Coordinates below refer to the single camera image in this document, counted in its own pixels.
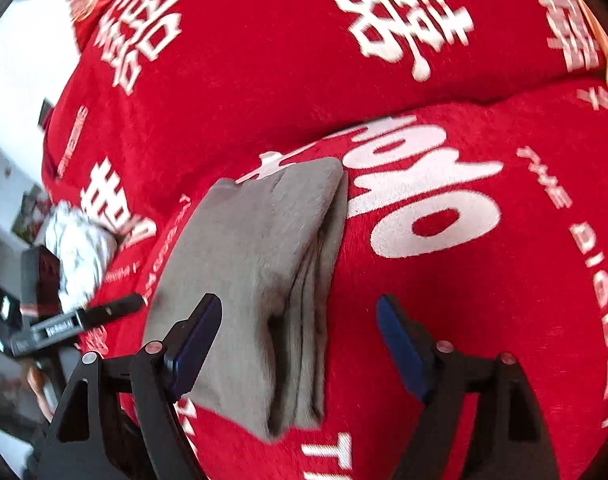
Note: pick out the red printed blanket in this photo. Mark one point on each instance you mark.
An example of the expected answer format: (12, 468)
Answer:
(483, 310)

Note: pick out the grey small garment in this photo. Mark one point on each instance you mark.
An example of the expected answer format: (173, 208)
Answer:
(254, 240)

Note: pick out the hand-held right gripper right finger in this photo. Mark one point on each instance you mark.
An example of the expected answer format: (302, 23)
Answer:
(403, 347)

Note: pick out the person's left hand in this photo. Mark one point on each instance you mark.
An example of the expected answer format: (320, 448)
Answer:
(39, 392)

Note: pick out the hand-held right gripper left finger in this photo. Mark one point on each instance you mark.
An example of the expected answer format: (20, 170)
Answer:
(196, 345)

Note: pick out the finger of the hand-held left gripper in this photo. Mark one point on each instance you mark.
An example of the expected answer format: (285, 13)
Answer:
(114, 308)

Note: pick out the light blue floral cloth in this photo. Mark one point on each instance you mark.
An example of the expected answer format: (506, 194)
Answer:
(79, 255)

